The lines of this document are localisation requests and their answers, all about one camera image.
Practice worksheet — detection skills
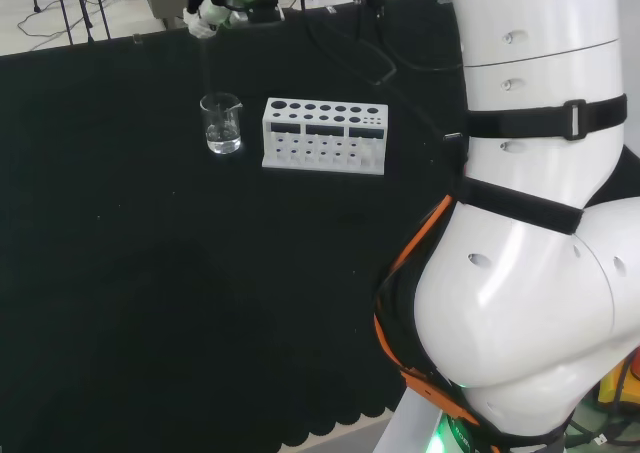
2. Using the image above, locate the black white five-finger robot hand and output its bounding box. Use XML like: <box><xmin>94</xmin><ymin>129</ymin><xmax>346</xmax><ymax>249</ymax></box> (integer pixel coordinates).
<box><xmin>182</xmin><ymin>0</ymin><xmax>287</xmax><ymax>41</ymax></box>

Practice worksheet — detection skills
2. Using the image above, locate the black bench cloth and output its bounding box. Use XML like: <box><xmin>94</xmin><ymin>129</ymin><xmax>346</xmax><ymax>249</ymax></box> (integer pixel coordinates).
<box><xmin>0</xmin><ymin>0</ymin><xmax>472</xmax><ymax>453</ymax></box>

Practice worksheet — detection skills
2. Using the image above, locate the clear glass beaker with liquid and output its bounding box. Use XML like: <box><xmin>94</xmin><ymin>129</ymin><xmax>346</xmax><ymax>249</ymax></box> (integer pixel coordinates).
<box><xmin>199</xmin><ymin>91</ymin><xmax>245</xmax><ymax>156</ymax></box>

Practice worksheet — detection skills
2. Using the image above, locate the yellow stop button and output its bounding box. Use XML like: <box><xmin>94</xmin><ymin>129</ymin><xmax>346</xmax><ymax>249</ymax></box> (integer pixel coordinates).
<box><xmin>593</xmin><ymin>347</ymin><xmax>640</xmax><ymax>415</ymax></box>

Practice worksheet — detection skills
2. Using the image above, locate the white test tube rack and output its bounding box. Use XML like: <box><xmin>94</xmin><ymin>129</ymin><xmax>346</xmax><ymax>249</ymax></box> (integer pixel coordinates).
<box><xmin>260</xmin><ymin>96</ymin><xmax>390</xmax><ymax>176</ymax></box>

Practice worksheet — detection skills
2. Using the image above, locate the black camera cable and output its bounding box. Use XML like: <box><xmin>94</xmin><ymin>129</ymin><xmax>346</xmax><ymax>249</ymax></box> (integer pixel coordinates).
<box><xmin>355</xmin><ymin>0</ymin><xmax>467</xmax><ymax>88</ymax></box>

